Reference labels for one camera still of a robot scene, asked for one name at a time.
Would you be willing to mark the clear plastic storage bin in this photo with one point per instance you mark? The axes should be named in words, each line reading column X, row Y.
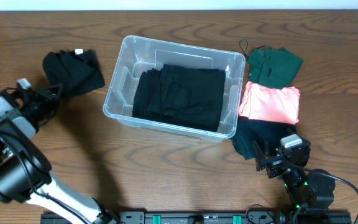
column 139, row 54

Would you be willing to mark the pink folded garment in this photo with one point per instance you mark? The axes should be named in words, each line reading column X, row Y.
column 270, row 104

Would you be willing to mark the dark green garment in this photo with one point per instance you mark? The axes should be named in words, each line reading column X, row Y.
column 270, row 67

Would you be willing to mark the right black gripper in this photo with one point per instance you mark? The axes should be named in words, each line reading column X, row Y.
column 276, row 163

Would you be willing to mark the small black garment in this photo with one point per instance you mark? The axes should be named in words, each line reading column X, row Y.
column 77, row 73

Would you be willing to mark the large black garment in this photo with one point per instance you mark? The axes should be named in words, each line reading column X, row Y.
column 187, row 97

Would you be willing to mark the black folded garment right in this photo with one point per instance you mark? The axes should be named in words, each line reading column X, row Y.
column 266, row 134

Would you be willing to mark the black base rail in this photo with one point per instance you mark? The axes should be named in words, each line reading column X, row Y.
column 253, row 216

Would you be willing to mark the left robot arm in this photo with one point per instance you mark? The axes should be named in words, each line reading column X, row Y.
column 25, row 173

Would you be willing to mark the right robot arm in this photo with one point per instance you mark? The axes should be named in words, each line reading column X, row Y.
column 310, row 192

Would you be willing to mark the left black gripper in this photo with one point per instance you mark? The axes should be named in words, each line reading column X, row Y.
column 38, row 101

